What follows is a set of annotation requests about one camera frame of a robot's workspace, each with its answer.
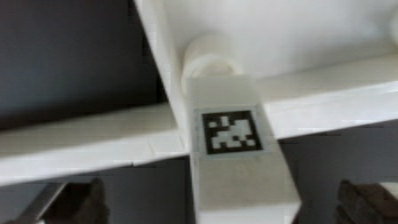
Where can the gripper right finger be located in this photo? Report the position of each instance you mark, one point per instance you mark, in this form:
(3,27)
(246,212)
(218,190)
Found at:
(369,203)

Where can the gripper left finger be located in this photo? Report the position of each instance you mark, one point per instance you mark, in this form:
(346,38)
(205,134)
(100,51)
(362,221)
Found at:
(68,204)

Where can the white table leg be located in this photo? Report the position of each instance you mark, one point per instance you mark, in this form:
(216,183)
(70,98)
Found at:
(244,187)

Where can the white square table top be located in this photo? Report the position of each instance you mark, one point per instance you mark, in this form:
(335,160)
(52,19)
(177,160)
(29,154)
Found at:
(315,46)

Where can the white U-shaped obstacle fence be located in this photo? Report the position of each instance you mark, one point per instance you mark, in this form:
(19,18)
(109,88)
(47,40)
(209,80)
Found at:
(90,143)

